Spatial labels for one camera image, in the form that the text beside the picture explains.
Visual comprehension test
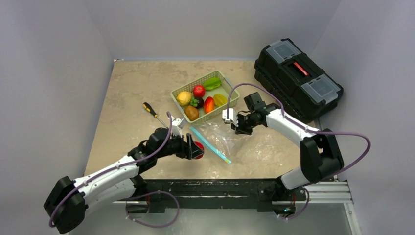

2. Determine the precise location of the brown fake kiwi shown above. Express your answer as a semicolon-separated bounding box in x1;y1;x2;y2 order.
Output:
184;105;199;121

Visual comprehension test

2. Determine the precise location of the black toolbox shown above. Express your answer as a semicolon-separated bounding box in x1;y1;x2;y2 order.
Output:
254;38;344;123

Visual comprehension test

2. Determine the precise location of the red fake tomato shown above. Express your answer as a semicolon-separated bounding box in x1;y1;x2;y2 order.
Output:
193;85;206;98

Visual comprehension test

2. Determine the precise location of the yellow fake lemon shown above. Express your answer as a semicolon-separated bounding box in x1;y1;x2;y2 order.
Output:
176;91;192;107

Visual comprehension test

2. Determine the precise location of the green plastic basket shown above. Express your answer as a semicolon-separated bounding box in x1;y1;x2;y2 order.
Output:
170;70;240;125

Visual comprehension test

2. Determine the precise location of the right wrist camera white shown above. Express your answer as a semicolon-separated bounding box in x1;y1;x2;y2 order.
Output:
222;108;238;127

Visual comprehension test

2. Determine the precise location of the yellow black screwdriver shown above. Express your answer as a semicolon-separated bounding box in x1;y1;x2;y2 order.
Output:
143;102;168;128

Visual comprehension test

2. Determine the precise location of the dark purple fake fruit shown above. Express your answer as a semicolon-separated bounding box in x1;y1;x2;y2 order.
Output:
190;96;204;109

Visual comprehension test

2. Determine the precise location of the clear zip top bag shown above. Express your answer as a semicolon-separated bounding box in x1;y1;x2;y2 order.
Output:
190;122;261;165

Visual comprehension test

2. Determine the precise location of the aluminium frame rail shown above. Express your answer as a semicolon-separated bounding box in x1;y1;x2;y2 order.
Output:
119;175;352;221

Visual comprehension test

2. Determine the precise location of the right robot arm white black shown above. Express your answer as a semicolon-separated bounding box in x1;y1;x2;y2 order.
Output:
222;93;344;199

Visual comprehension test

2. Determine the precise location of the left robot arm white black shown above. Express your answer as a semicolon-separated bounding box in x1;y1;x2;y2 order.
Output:
43;128;204;234

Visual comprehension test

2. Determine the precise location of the yellow fake pepper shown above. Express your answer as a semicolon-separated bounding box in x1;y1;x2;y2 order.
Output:
213;94;228;107

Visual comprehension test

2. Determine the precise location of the green fake lime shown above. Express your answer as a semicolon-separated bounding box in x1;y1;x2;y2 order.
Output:
203;77;222;91

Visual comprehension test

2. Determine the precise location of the orange fake carrot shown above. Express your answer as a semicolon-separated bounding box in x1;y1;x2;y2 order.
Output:
203;96;215;114

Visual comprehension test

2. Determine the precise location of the red fake apple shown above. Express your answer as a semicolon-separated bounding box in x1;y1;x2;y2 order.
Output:
195;141;205;159

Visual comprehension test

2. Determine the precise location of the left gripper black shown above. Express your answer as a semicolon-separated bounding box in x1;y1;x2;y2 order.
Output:
156;130;202;159

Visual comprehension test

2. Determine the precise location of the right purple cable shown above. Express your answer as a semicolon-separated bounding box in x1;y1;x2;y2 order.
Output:
226;83;371;221

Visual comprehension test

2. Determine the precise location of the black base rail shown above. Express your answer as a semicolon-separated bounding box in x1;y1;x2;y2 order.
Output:
125;178;308;216

